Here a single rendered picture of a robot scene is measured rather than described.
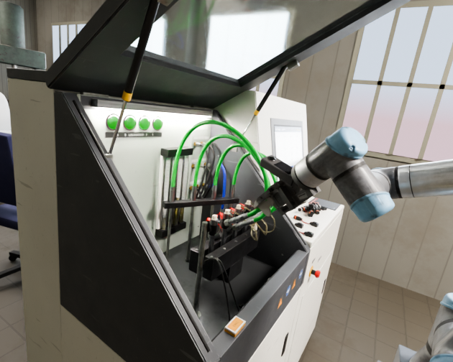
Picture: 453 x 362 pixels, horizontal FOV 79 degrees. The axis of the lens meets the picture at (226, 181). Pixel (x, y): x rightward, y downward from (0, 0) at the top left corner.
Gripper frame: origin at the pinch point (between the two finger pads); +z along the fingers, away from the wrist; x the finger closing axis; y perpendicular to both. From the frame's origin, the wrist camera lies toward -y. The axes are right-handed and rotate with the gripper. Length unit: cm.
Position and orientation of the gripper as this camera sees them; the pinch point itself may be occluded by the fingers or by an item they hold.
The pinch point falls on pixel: (258, 202)
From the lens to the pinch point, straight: 84.3
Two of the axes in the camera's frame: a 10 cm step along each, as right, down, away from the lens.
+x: 7.3, -2.9, 6.1
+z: -4.4, 4.8, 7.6
